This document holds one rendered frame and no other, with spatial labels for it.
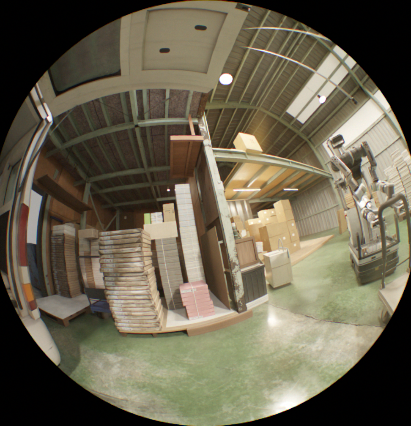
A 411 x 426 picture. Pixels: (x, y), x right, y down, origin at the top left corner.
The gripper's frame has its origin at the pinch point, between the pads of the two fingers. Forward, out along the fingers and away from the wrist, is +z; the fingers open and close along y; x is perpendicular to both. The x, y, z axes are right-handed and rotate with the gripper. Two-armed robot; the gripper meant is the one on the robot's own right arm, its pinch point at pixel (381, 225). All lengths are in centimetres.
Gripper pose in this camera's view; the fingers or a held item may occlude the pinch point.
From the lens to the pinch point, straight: 111.1
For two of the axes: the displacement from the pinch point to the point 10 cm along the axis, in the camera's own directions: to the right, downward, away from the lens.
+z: -6.1, 2.7, -7.5
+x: -4.1, -9.1, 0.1
